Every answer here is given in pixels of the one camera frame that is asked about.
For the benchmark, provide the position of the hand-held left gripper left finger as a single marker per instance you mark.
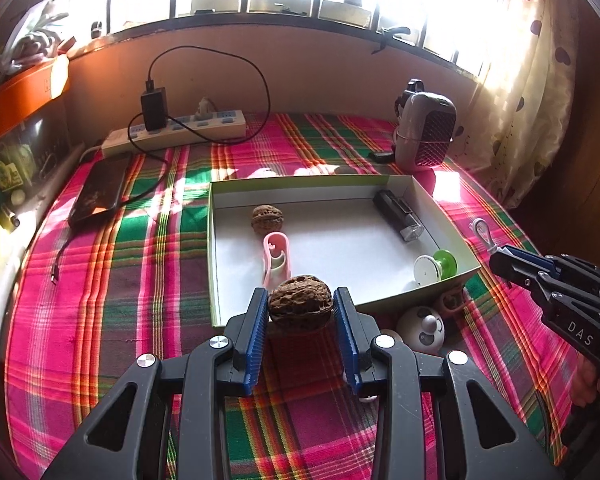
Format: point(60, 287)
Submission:
point(252, 340)

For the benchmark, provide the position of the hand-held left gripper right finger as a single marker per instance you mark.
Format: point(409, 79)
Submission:
point(347, 345)

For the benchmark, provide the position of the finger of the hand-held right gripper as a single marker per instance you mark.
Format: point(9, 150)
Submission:
point(530, 257)
point(517, 275)

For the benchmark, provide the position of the brown walnut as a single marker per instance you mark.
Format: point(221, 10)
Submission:
point(300, 300)
point(267, 217)

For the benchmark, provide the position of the pink silicone holder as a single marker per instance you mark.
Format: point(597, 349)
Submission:
point(276, 265)
point(451, 302)

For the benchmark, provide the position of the white panda face massager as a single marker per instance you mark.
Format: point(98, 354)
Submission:
point(420, 330)

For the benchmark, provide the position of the green and white massager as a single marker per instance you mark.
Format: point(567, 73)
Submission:
point(427, 270)

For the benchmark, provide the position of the green cardboard box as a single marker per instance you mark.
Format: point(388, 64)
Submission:
point(340, 250)

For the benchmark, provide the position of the black bike light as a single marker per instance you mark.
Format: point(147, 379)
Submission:
point(395, 212)

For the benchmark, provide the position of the person's right hand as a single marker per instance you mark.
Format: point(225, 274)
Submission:
point(592, 385)

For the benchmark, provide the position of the pink green plaid blanket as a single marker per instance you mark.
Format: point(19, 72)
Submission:
point(130, 310)

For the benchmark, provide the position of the grey mesh space heater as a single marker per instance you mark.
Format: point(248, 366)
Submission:
point(425, 130)

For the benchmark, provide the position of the cream patterned curtain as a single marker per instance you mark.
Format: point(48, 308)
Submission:
point(530, 85)

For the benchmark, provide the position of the small black device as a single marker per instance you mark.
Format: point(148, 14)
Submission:
point(381, 156)

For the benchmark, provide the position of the black smartphone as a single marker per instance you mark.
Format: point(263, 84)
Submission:
point(100, 190)

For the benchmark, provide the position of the cream power strip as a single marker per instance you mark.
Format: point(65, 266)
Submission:
point(200, 130)

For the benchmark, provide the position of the grey plug adapter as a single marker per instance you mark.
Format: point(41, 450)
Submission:
point(203, 108)

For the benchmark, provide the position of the black charger brick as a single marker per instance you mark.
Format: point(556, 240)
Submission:
point(154, 109)

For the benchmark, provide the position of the black window latch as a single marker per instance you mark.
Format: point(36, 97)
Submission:
point(387, 37)

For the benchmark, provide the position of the glass display case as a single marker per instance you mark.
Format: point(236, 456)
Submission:
point(45, 135)

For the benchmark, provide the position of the small green box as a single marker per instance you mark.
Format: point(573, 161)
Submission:
point(12, 172)

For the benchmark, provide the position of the window grille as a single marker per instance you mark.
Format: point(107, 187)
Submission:
point(330, 5)

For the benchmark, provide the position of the orange tray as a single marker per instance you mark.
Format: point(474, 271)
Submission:
point(25, 100)

